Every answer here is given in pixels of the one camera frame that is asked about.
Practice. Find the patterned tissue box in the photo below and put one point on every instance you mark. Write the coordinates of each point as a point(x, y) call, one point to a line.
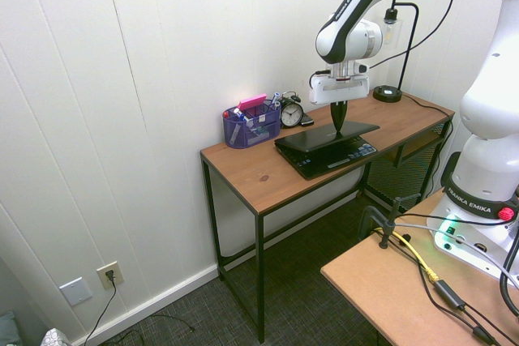
point(54, 338)

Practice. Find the black alarm clock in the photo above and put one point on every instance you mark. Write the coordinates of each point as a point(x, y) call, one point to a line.
point(292, 115)

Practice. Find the purple mesh desk organizer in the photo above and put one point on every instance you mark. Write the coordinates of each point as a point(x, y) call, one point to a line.
point(243, 133)

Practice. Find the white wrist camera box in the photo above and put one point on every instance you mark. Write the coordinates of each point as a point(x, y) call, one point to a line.
point(361, 67)

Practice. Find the teal pillow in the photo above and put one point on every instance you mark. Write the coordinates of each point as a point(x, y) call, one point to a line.
point(8, 327)

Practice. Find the black desk lamp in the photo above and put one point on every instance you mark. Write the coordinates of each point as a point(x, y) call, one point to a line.
point(387, 94)

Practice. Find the wall outlet plate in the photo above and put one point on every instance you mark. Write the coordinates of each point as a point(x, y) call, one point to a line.
point(109, 276)

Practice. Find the black laptop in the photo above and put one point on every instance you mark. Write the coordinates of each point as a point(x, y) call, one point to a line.
point(324, 135)

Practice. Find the black phone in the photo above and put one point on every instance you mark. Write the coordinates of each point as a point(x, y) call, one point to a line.
point(307, 120)

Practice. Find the white blank wall plate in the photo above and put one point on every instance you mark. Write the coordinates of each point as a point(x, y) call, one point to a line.
point(76, 291)

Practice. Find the black metal clamp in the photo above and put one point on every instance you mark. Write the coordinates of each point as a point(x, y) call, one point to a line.
point(385, 232)

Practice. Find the wooden desk black frame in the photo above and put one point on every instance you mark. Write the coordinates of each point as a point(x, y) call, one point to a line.
point(251, 167)

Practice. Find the blue white marker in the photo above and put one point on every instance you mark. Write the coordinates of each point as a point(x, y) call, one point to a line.
point(275, 99)

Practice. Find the light wooden robot table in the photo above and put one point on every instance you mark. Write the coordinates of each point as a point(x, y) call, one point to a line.
point(365, 281)

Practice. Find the pink sticky note block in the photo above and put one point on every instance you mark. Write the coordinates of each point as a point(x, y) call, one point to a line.
point(252, 102)

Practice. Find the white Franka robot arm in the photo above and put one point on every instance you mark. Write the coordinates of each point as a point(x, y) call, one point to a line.
point(486, 99)

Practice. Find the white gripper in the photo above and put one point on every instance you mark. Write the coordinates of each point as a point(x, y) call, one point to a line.
point(338, 90)

